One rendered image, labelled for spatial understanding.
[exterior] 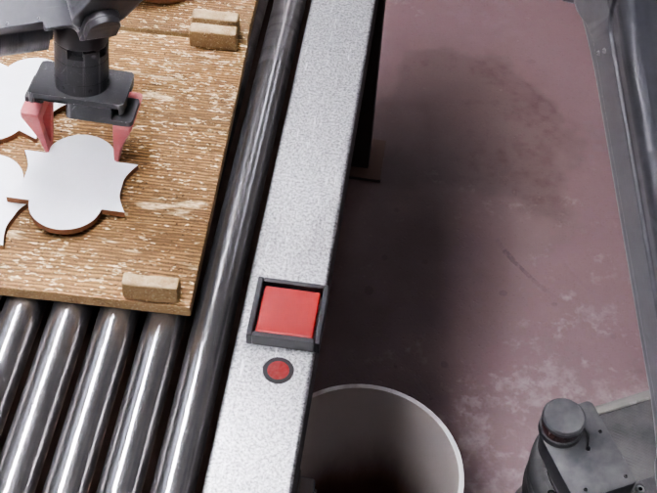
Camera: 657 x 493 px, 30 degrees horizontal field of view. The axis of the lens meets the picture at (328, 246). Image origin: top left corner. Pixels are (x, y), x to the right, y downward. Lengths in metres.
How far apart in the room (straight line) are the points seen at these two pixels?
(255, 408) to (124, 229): 0.26
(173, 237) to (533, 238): 1.38
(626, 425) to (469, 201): 0.75
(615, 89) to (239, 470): 0.64
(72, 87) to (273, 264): 0.28
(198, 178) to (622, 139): 0.78
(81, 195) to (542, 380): 1.25
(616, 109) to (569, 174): 2.06
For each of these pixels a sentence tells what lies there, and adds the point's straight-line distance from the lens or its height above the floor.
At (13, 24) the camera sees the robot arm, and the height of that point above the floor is 1.15.
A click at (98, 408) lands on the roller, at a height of 0.92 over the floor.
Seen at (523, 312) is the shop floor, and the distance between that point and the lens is 2.47.
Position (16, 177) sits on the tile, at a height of 0.94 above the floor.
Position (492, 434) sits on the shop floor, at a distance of 2.31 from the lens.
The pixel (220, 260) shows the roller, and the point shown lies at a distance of 1.33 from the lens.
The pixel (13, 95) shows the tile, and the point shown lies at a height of 0.94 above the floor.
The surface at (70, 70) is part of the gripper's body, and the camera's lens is 1.32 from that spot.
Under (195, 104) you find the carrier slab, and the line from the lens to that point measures 1.47.
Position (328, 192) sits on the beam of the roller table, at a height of 0.91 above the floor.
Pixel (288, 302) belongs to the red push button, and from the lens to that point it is 1.28.
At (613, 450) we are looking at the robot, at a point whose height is 0.28.
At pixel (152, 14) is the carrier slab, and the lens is 1.59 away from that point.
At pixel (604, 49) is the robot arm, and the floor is 1.52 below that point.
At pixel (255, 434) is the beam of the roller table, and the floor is 0.92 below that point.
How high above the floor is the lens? 1.96
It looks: 51 degrees down
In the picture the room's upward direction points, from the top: 4 degrees clockwise
